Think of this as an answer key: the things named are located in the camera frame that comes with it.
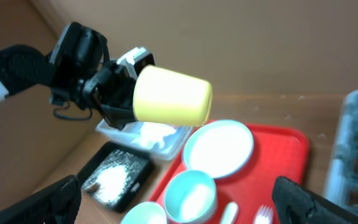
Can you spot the blue-grey dishwasher rack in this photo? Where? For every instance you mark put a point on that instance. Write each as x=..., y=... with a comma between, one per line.
x=341, y=187

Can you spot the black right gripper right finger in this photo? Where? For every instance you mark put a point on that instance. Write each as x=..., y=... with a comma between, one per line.
x=296, y=205

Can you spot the brown food scrap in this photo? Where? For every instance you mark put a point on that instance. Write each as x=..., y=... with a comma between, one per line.
x=93, y=187

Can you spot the white tissue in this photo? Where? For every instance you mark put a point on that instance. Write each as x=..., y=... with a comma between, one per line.
x=152, y=133

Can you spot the white plastic spoon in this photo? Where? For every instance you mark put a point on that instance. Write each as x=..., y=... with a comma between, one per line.
x=229, y=213

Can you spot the yellow plastic cup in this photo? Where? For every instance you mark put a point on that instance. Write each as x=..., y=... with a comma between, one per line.
x=168, y=97

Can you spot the white rice pile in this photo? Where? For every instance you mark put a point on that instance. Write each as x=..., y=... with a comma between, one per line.
x=112, y=182

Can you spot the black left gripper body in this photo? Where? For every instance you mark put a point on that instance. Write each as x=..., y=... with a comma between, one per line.
x=111, y=85

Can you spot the small blue bowl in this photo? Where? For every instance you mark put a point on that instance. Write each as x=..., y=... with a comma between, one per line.
x=145, y=213

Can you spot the light blue plate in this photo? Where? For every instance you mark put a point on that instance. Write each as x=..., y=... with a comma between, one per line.
x=220, y=148

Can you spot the pale green bowl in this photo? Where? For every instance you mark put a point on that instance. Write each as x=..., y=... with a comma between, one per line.
x=190, y=197

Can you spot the white plastic fork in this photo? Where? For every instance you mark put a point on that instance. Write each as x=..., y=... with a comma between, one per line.
x=264, y=215

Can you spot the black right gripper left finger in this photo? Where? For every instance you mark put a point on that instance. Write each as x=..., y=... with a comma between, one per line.
x=58, y=203

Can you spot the black food waste tray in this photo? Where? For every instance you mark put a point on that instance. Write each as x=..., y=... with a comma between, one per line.
x=139, y=167

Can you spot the clear plastic bin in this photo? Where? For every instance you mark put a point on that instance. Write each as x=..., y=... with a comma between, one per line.
x=173, y=143

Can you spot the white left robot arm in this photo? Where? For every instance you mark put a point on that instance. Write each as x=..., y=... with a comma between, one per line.
x=78, y=71

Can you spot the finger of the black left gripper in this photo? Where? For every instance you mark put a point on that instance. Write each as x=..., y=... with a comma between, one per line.
x=117, y=117

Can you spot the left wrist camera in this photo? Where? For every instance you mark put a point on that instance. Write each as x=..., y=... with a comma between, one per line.
x=136, y=60

